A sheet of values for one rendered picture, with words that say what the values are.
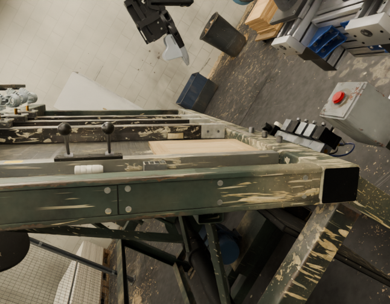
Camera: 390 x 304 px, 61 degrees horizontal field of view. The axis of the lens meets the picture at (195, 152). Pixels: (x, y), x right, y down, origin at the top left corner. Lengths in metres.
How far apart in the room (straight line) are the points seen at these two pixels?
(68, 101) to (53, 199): 4.32
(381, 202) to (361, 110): 0.29
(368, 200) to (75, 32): 5.94
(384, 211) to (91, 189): 0.84
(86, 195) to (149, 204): 0.15
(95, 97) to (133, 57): 1.66
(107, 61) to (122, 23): 0.73
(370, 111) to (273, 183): 0.34
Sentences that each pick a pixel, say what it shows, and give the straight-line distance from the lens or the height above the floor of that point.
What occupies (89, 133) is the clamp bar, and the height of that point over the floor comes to 1.48.
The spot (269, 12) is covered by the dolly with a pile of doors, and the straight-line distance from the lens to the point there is 4.41.
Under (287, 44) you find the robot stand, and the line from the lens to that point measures 1.46.
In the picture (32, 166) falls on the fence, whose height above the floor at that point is 1.57.
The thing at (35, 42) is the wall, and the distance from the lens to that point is 6.61.
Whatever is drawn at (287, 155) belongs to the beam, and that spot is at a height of 0.90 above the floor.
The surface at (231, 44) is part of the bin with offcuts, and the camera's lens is 5.67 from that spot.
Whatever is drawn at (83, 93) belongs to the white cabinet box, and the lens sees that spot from 5.08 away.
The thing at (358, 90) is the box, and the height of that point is 0.93.
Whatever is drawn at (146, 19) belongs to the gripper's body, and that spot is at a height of 1.50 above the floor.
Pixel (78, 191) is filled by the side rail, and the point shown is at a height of 1.44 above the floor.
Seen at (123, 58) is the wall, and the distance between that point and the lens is 6.46.
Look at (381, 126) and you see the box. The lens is 1.06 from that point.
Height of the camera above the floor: 1.49
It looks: 18 degrees down
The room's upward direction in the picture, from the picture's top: 61 degrees counter-clockwise
